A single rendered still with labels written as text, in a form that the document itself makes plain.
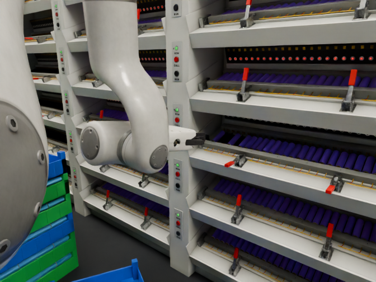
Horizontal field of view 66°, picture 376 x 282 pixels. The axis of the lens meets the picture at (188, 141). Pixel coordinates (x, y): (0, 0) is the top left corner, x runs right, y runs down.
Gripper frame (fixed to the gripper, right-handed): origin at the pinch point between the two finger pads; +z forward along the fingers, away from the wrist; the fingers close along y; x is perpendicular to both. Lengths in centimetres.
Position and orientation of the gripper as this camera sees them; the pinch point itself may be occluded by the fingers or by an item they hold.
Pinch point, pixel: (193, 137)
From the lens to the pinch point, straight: 78.1
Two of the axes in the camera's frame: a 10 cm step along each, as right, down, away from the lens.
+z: 6.2, -0.4, 7.8
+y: -7.7, -1.7, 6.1
